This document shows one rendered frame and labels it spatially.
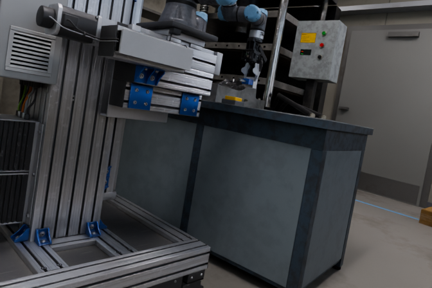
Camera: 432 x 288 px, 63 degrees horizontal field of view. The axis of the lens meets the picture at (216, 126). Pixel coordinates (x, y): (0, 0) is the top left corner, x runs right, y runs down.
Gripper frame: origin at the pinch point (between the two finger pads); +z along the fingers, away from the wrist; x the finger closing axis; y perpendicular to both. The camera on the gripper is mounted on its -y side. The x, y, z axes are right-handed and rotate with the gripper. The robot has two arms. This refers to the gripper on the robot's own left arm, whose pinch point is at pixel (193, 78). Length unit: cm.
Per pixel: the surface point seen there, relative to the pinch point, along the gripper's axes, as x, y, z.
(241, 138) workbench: 39.6, 4.0, 25.8
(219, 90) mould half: 19.0, 0.1, 4.3
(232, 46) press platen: -37, -79, -35
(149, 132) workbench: -24.3, 4.1, 34.0
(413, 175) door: 70, -333, 57
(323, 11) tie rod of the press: 6, -140, -80
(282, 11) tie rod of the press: 6, -72, -59
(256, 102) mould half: 19.0, -37.3, 6.7
